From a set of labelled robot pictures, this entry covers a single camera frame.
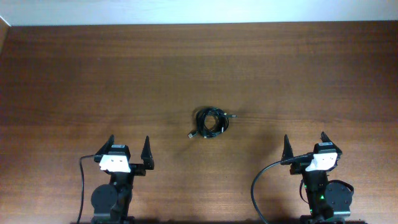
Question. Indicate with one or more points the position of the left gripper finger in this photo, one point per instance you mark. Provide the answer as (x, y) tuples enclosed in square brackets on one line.
[(146, 155), (106, 147)]

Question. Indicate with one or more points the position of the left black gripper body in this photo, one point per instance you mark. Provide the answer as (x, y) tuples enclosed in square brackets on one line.
[(135, 170)]

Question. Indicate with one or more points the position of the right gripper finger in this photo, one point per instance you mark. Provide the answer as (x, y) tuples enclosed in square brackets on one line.
[(287, 153), (324, 137)]

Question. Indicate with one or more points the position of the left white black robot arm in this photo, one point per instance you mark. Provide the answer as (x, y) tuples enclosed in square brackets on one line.
[(111, 201)]

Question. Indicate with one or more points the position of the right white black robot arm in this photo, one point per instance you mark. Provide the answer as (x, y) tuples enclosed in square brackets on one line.
[(328, 200)]

